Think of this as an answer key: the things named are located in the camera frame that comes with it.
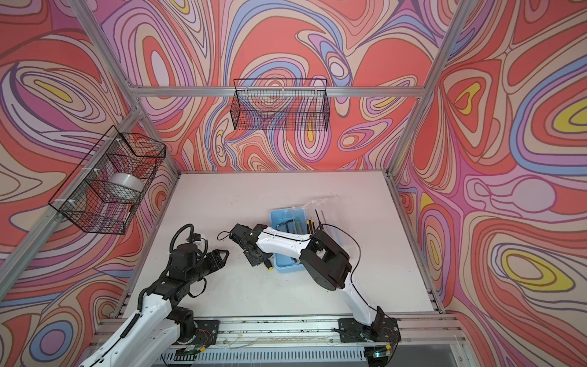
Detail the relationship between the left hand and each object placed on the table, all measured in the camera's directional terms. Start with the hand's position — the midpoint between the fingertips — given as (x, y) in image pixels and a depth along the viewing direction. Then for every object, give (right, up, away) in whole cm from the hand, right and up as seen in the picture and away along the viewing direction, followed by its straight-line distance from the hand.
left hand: (227, 253), depth 84 cm
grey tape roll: (-29, +27, -10) cm, 41 cm away
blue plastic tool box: (+24, +11, +10) cm, 28 cm away
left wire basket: (-38, +22, -10) cm, 45 cm away
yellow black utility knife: (+31, +9, +6) cm, 33 cm away
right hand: (+13, -4, +7) cm, 15 cm away
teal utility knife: (+27, +9, +6) cm, 29 cm away
